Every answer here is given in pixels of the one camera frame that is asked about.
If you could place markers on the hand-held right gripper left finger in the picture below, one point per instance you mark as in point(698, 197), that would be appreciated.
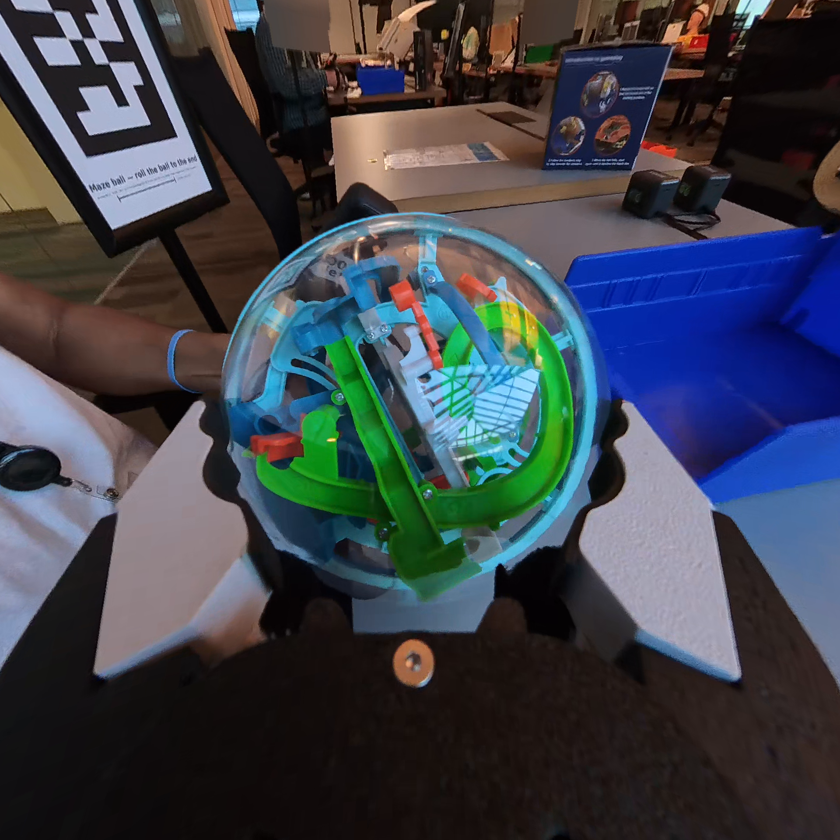
point(164, 538)

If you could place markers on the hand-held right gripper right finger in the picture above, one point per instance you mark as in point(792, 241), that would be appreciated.
point(656, 544)

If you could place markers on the clear plastic maze ball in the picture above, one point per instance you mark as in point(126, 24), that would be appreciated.
point(407, 407)

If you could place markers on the person's left forearm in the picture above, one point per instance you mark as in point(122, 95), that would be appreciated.
point(98, 334)

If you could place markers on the grey office table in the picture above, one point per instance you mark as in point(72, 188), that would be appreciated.
point(426, 187)

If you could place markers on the printed paper sheet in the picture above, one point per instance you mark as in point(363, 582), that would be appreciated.
point(446, 156)

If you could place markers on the person's white shirt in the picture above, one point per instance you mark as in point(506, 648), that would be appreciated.
point(46, 525)

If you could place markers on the small blue crate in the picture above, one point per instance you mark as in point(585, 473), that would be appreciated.
point(380, 80)

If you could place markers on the black badge reel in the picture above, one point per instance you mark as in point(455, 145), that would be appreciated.
point(26, 469)

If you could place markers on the blue plastic bin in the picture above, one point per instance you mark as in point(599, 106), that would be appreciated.
point(689, 367)

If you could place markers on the blue wristband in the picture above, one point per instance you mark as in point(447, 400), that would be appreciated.
point(174, 358)

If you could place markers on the black sign stand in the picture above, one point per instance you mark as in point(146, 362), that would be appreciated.
point(190, 282)

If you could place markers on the blue standing info board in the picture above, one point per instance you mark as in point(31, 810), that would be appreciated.
point(604, 105)

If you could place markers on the black framed tag sign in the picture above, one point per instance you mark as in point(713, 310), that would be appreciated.
point(98, 98)

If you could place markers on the round wooden table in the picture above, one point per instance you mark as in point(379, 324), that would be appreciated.
point(830, 177)

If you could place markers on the black partition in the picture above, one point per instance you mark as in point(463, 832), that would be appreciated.
point(781, 118)

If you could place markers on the small black cube camera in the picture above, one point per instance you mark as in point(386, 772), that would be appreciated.
point(703, 187)

